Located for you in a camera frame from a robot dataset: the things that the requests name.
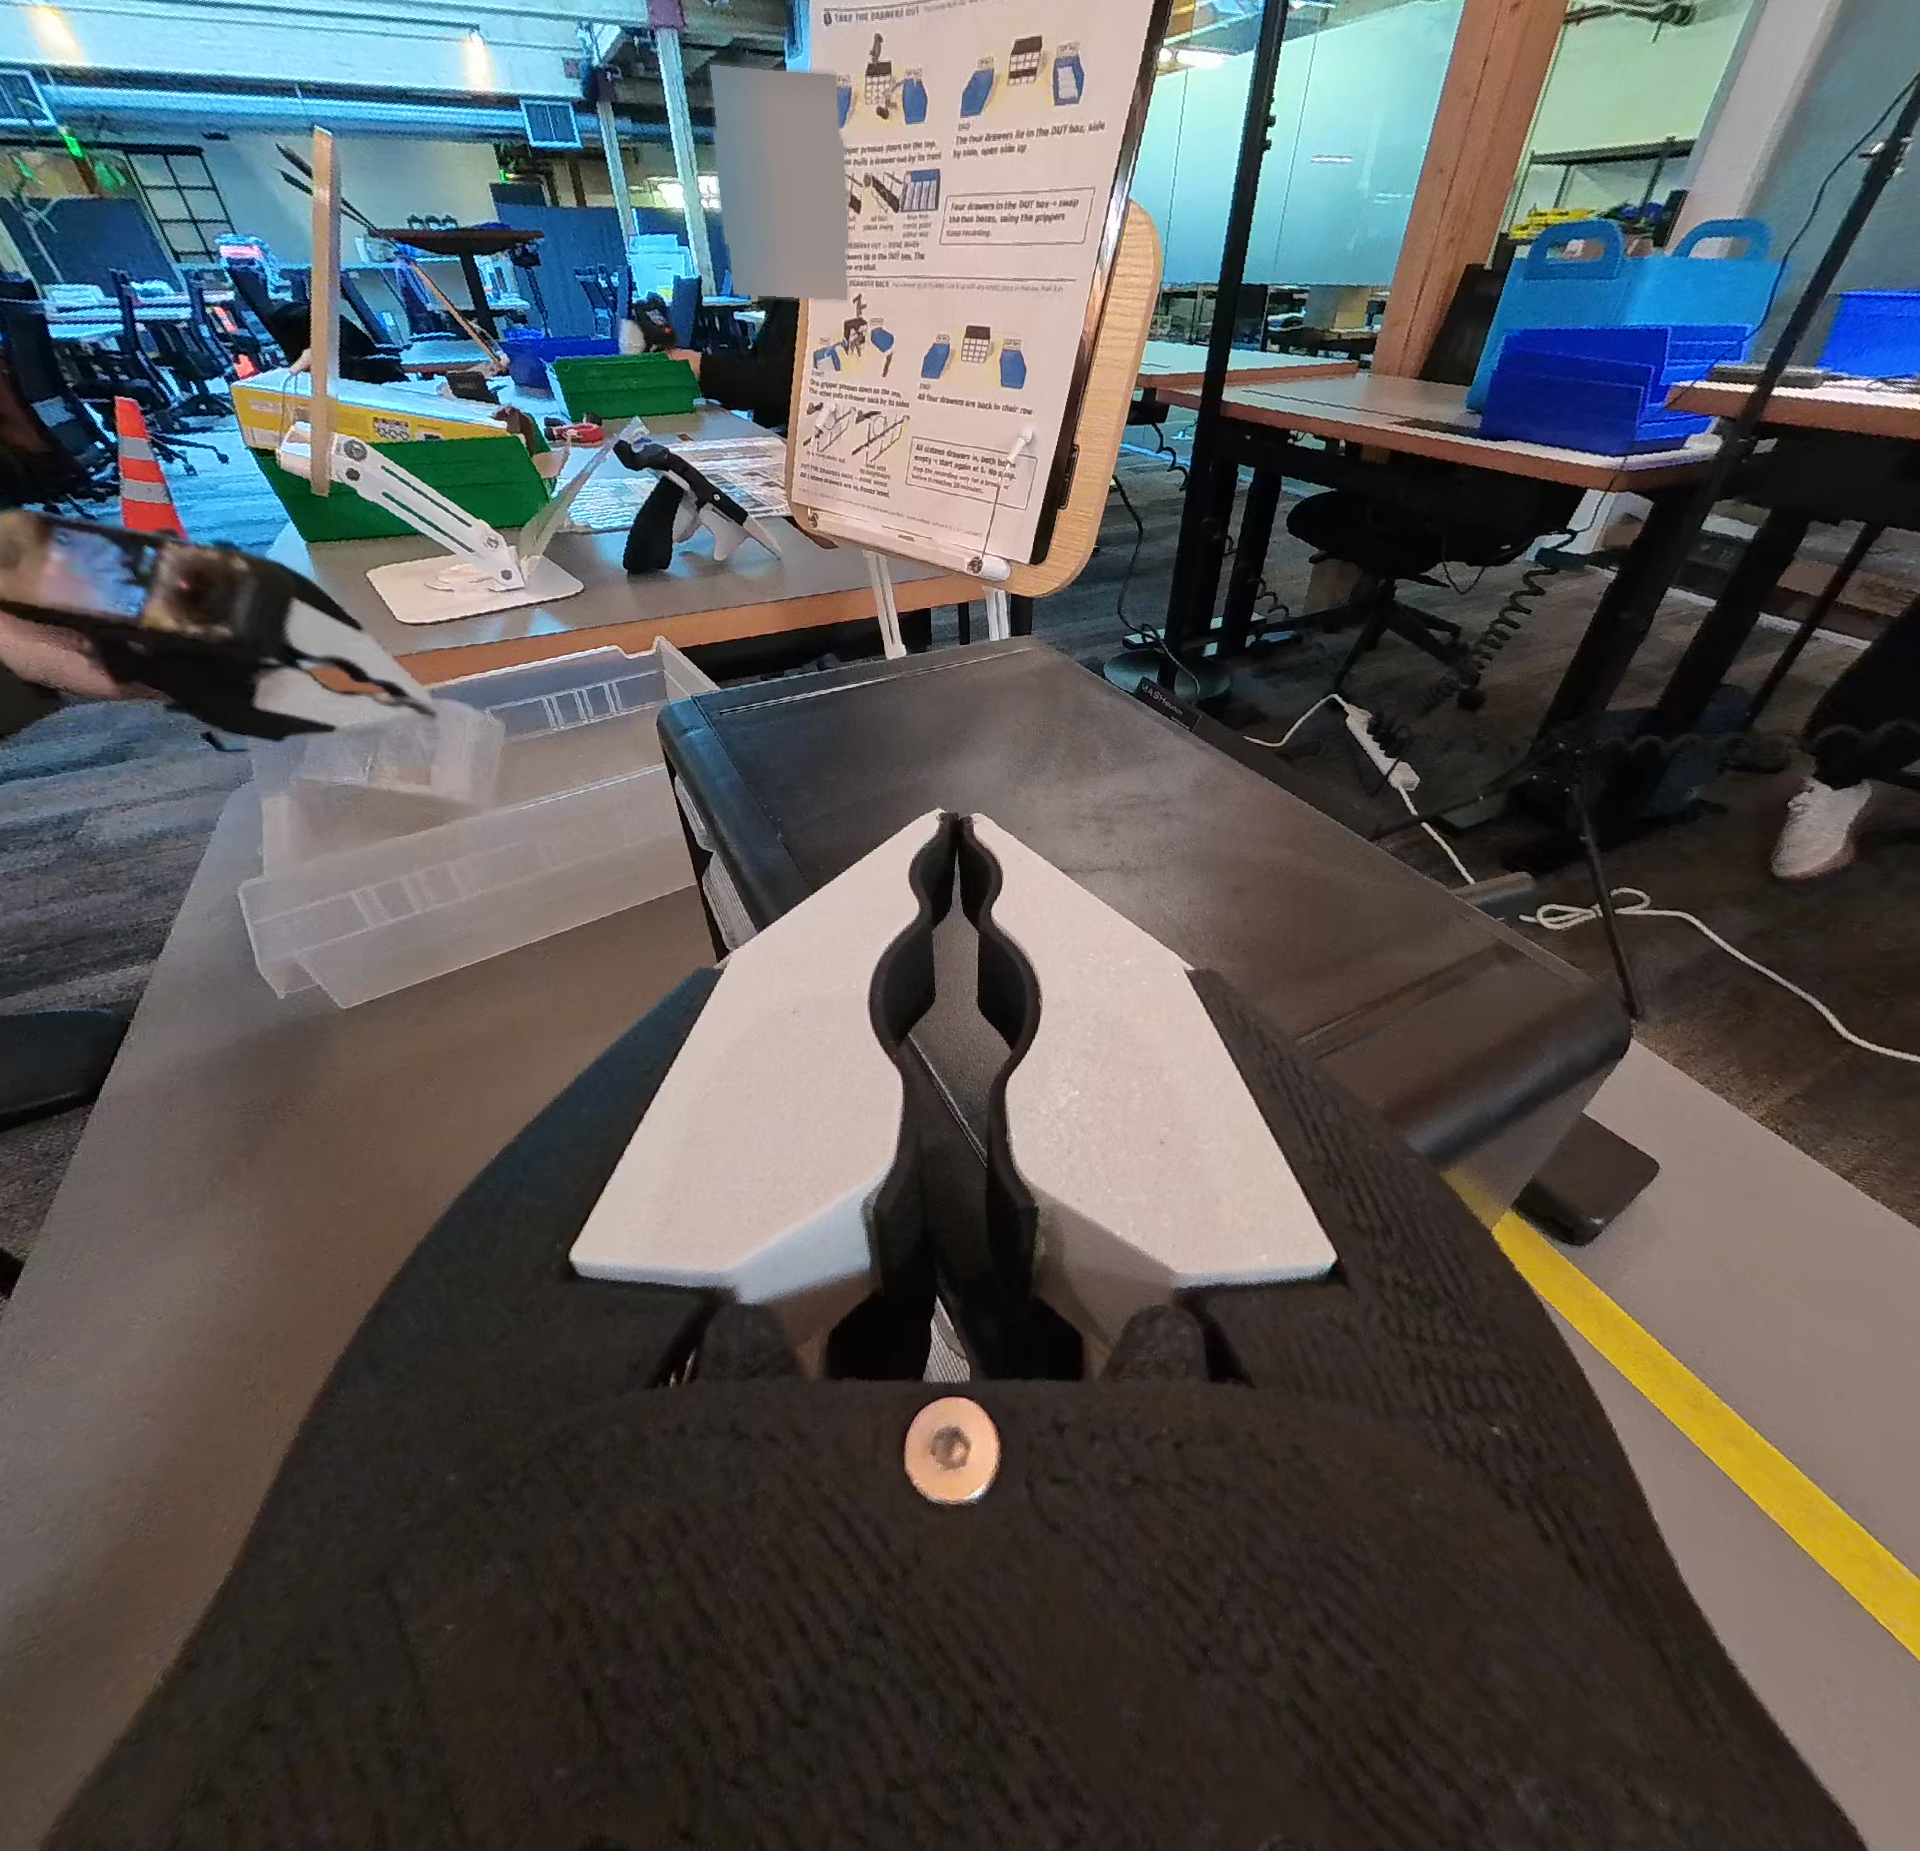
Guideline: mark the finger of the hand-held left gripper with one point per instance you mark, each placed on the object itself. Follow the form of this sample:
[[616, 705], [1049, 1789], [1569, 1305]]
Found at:
[[327, 627], [323, 708]]

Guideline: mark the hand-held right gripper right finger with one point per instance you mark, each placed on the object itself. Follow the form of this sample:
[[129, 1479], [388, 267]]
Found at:
[[1157, 1118]]

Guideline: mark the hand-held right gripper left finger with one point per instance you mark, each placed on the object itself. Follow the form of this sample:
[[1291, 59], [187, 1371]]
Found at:
[[749, 1131]]

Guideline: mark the clear plastic drawer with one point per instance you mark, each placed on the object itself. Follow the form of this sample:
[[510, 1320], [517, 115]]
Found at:
[[587, 708], [397, 763], [451, 892]]

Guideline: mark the black drawer cabinet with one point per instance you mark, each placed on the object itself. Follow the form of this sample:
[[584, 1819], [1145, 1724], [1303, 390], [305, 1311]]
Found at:
[[1140, 804]]

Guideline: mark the person's left hand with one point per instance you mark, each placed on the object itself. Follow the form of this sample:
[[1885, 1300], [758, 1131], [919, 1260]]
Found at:
[[52, 666]]

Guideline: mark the orange traffic cone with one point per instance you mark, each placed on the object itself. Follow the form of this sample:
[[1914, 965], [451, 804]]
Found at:
[[147, 479]]

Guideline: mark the white articulated stand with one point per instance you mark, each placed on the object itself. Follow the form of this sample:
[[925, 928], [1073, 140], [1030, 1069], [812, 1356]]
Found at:
[[451, 533]]

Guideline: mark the yellow cardboard box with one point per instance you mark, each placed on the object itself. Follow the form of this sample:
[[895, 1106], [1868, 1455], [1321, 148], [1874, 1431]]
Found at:
[[361, 406]]

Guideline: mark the spare hand-held gripper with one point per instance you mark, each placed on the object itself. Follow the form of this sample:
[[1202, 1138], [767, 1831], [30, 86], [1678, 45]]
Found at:
[[685, 507]]

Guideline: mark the small green plastic bin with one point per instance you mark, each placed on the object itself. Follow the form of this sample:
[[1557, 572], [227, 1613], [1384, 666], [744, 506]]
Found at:
[[624, 386]]

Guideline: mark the white power strip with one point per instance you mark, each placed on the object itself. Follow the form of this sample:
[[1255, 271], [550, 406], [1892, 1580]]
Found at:
[[1379, 748]]

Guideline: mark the black office chair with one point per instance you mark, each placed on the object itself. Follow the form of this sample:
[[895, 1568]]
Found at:
[[1411, 547]]

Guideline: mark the yellow tape strip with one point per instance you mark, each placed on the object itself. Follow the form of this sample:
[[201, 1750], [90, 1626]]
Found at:
[[1725, 1447]]

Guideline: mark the wooden display board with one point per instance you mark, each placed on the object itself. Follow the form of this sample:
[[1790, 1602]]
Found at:
[[1118, 426]]

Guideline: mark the printed instruction sheet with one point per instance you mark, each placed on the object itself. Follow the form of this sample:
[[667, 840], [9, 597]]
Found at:
[[962, 228]]

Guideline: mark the black tripod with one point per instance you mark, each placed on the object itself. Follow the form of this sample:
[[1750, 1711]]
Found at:
[[1709, 533]]

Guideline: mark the black stand pole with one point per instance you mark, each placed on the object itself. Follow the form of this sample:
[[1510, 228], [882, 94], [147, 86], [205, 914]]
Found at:
[[1228, 306]]

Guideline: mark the stack of blue trays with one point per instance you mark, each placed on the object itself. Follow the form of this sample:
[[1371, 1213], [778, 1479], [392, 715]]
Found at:
[[1603, 390]]

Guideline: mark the wooden post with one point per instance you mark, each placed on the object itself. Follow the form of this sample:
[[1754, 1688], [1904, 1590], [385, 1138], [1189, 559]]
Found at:
[[1477, 140]]

